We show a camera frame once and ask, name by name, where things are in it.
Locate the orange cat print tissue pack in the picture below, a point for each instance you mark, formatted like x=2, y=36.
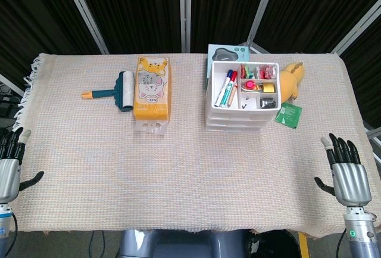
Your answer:
x=153, y=91

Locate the clear middle drawer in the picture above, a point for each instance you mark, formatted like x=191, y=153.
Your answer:
x=235, y=123

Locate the bag of red candies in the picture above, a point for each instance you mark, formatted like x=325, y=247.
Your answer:
x=267, y=71

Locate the green sachet packet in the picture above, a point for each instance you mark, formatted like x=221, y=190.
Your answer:
x=288, y=115

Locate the clear drawer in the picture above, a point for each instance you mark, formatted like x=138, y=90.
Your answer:
x=232, y=129
x=238, y=116
x=235, y=123

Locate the pink round clip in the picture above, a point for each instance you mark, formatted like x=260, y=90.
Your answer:
x=250, y=85

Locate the light blue product box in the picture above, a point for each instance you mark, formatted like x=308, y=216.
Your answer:
x=227, y=52

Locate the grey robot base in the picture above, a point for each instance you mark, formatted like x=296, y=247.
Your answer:
x=178, y=244

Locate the black electronic equipment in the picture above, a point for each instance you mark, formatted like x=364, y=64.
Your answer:
x=6, y=103

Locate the red cap green marker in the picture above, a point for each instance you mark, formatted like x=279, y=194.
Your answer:
x=227, y=91

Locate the white drawer organizer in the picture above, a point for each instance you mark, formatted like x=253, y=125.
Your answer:
x=218, y=76

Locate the wooden coloured pen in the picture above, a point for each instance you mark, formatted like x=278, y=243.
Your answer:
x=232, y=97

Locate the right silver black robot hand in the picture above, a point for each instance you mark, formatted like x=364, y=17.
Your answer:
x=351, y=183

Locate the clear top drawer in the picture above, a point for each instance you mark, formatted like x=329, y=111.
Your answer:
x=238, y=116

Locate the clear bottom drawer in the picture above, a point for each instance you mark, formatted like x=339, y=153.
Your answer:
x=232, y=129

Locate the aluminium screen frame post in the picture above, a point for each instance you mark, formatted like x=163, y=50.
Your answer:
x=185, y=13
x=262, y=10
x=84, y=13
x=357, y=25

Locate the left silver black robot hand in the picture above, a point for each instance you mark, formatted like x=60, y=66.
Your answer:
x=9, y=177

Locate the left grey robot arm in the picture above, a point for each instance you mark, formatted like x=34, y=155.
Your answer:
x=4, y=228

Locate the beige woven tablecloth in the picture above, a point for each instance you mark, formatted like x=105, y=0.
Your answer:
x=178, y=174

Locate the blue cap whiteboard marker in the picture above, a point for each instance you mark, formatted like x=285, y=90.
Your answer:
x=222, y=89

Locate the bag of red green clips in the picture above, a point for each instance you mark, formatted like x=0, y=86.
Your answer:
x=246, y=71

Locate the yellow plush toy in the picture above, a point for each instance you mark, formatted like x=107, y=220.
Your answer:
x=290, y=82

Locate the teal lint roller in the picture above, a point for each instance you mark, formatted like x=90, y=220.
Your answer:
x=126, y=91

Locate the black binder clips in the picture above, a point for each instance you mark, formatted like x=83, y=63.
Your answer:
x=267, y=104

